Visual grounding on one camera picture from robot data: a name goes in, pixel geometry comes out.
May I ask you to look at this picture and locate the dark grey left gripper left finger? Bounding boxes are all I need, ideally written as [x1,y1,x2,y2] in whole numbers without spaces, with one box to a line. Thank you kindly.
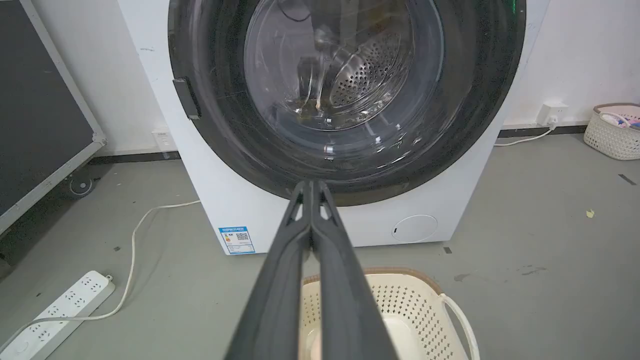
[223,180,314,360]

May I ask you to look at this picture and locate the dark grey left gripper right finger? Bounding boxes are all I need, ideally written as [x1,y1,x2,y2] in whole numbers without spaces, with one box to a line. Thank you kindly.
[311,180,399,360]

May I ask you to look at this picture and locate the white washing machine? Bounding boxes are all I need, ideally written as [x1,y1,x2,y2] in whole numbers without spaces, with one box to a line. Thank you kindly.
[116,0,551,256]

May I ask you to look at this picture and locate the round black washing machine door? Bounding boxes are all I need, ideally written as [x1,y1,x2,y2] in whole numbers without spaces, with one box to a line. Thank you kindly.
[167,0,527,207]

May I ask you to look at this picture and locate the blue energy label sticker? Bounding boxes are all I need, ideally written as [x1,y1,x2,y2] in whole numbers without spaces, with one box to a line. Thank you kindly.
[218,226,256,255]

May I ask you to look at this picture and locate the cream perforated laundry basket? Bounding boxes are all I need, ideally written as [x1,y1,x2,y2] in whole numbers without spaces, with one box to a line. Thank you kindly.
[298,267,481,360]

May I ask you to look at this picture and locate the white power strip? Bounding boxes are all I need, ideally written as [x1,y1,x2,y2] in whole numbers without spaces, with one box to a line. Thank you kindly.
[0,270,116,360]

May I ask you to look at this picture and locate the white woven basket with clothes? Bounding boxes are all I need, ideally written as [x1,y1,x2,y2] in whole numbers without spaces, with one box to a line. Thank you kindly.
[583,103,640,161]

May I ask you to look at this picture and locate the white power strip cable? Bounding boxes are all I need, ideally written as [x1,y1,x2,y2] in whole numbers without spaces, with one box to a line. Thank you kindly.
[0,200,201,346]

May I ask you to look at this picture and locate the white plug cable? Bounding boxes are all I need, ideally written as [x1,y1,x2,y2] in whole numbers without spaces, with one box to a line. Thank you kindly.
[494,125,557,147]

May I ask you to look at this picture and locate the white wall socket with plug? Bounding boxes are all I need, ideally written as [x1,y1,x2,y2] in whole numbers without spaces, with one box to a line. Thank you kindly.
[536,102,569,128]

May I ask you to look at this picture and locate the black panel with metal frame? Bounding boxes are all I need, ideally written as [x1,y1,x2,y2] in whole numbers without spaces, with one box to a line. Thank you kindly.
[0,0,107,235]

